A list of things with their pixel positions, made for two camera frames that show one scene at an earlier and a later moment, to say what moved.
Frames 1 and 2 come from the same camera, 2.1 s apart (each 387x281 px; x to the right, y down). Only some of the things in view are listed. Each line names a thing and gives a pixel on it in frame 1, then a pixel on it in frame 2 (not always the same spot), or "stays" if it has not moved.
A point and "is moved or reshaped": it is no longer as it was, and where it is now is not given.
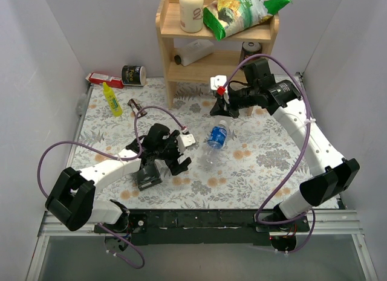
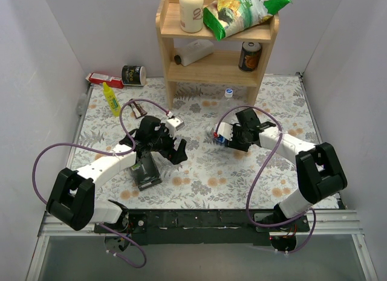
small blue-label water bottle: x=210 y=158 is moved or reshaped
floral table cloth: x=252 y=160 stays
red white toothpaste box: x=114 y=81 stays
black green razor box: x=147 y=177 stays
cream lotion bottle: x=191 y=11 stays
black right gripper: x=228 y=101 to x=234 y=136
